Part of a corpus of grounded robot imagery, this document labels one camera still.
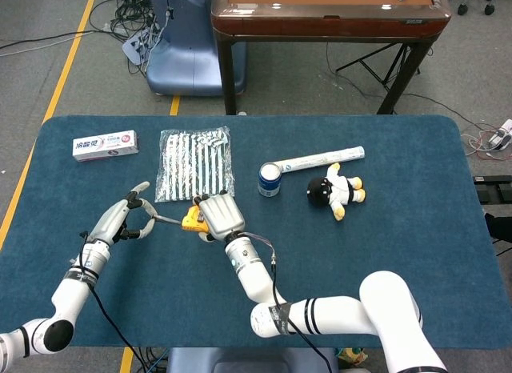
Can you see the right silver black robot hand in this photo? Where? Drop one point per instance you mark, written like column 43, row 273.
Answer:
column 222, row 215

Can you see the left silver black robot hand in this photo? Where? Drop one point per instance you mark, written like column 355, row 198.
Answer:
column 110, row 221

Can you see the yellow tape measure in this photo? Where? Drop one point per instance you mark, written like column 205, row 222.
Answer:
column 191, row 221

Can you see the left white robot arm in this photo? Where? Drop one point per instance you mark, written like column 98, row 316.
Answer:
column 70, row 297

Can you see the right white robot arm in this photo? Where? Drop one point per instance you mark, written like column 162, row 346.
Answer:
column 340, row 313

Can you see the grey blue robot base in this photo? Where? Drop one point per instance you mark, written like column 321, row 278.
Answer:
column 240, row 361

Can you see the blue white drink can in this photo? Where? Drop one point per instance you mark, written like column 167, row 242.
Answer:
column 269, row 185

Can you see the striped cloth in plastic bag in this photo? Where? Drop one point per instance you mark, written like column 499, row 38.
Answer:
column 194, row 161

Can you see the white red toothpaste box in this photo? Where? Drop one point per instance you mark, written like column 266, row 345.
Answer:
column 106, row 145

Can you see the blue felt table mat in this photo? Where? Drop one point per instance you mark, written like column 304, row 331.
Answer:
column 180, row 301

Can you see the white rolled paper tube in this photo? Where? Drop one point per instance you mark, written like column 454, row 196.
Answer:
column 324, row 159

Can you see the black white plush doll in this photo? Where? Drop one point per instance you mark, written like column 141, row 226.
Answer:
column 340, row 189

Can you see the white floor device with plugs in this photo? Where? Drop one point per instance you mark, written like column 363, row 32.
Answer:
column 134, row 49

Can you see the yellow toy under table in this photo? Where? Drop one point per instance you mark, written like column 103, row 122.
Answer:
column 352, row 356

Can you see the black tripod stand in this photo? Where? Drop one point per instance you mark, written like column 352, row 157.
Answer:
column 376, row 69

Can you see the brown mahjong table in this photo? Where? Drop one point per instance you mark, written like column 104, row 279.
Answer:
column 328, row 22

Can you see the black foot pedal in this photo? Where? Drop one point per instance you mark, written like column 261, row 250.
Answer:
column 494, row 189

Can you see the white power strip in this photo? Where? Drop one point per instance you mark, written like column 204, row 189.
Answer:
column 500, row 137

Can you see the office chair with wheels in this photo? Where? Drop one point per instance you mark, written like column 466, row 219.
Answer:
column 464, row 8

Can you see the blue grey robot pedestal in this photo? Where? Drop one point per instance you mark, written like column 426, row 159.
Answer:
column 184, row 57

